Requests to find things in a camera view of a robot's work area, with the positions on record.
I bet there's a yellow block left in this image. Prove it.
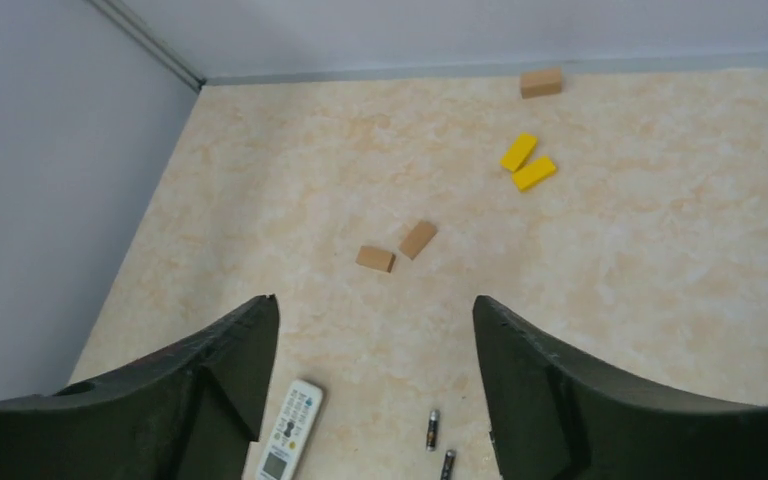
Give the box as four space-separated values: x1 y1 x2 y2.
500 133 538 173

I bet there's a black battery nearer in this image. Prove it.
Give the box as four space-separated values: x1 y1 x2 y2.
425 409 440 452

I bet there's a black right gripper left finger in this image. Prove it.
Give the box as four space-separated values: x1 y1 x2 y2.
0 295 280 479

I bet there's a tan wooden block far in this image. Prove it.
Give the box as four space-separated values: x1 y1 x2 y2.
519 66 563 99

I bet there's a tan wooden block left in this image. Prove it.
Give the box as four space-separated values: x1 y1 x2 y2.
355 245 396 273

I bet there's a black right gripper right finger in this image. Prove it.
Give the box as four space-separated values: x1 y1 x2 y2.
473 295 768 479

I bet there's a yellow block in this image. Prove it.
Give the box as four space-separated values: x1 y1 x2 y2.
511 156 557 192
500 133 538 173

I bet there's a tan wooden block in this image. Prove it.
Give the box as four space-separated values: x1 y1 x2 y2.
355 245 396 273
399 220 438 260
519 66 563 99

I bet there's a white remote control with buttons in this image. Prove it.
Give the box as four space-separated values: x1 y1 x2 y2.
255 379 325 480

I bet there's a tan wooden block right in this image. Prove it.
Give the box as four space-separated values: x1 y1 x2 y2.
399 220 438 260

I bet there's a yellow block right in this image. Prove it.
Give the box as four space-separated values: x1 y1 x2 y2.
511 156 557 192

